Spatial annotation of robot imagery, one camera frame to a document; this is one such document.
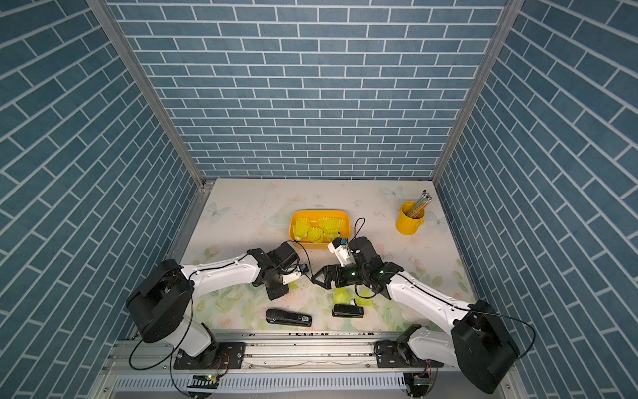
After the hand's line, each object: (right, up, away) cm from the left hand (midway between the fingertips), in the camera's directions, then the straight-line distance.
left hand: (286, 289), depth 87 cm
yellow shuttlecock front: (+19, -2, -1) cm, 20 cm away
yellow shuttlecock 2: (+10, +18, +9) cm, 22 cm away
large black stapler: (-2, -5, -10) cm, 11 cm away
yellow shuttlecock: (+5, +21, +9) cm, 24 cm away
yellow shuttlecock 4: (+27, -2, -6) cm, 28 cm away
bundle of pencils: (+51, +30, +7) cm, 60 cm away
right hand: (+14, +6, -9) cm, 18 cm away
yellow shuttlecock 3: (+16, +19, +9) cm, 26 cm away
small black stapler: (+22, -6, -5) cm, 23 cm away
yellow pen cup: (+46, +22, +10) cm, 52 cm away
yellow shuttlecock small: (+16, +22, +9) cm, 29 cm away
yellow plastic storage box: (+9, +25, +15) cm, 31 cm away
